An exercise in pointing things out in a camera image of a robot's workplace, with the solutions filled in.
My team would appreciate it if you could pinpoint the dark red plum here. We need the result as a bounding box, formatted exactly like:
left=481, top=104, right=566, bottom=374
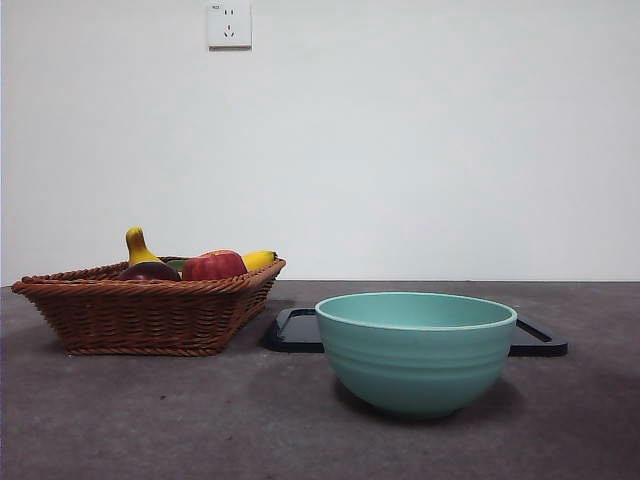
left=118, top=261, right=182, bottom=282

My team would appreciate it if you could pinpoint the dark teal flat tray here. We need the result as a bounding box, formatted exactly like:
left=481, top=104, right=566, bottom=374
left=263, top=307, right=570, bottom=358

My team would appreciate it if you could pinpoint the red apple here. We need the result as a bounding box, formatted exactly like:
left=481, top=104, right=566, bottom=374
left=180, top=249, right=249, bottom=282

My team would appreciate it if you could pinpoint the teal ribbed bowl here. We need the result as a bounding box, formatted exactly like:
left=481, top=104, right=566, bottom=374
left=314, top=291, right=519, bottom=421

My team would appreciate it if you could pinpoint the yellow banana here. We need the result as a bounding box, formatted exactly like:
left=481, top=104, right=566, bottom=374
left=124, top=225, right=278, bottom=272

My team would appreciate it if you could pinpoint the brown wicker basket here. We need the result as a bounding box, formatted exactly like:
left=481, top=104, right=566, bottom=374
left=10, top=257, right=287, bottom=357

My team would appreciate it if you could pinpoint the white wall socket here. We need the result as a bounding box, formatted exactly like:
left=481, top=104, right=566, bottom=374
left=207, top=2, right=253, bottom=51

